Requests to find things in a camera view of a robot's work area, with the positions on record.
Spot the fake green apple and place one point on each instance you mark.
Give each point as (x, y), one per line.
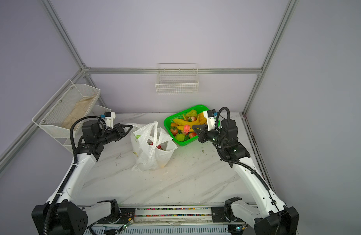
(180, 137)

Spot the fake orange persimmon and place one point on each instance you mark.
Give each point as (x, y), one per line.
(174, 131)

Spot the fake pink peach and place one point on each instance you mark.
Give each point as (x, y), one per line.
(187, 128)

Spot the fake yellow banana bunch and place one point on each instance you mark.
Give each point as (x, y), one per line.
(181, 122)

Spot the beige cloth in bin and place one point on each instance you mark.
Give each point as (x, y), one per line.
(73, 113)

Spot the green plastic fruit basket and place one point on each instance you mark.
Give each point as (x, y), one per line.
(168, 124)

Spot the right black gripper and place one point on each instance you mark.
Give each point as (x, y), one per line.
(203, 134)

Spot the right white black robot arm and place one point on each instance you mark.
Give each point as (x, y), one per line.
(256, 188)

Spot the upper white mesh shelf bin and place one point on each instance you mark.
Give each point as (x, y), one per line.
(72, 102)

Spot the lower white mesh shelf bin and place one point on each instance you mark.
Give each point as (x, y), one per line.
(80, 129)

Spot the white plastic bag lemon print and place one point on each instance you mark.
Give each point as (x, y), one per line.
(149, 157)

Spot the white wire wall basket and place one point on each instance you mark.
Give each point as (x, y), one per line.
(177, 78)

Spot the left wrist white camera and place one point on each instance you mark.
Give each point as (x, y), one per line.
(108, 119)

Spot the wrist white camera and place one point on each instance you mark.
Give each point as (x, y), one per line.
(211, 115)
(108, 119)

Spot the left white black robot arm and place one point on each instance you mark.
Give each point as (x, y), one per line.
(69, 188)

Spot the white mesh shelf bin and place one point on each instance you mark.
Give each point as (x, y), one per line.
(80, 129)
(72, 102)

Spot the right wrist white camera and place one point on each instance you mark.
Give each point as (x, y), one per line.
(211, 115)

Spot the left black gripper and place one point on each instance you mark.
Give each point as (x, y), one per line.
(118, 131)

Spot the fake pink dragon fruit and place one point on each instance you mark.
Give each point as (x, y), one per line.
(158, 146)

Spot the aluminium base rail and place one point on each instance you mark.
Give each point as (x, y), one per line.
(161, 215)

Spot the fake green starfruit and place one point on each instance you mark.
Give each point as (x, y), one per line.
(192, 113)

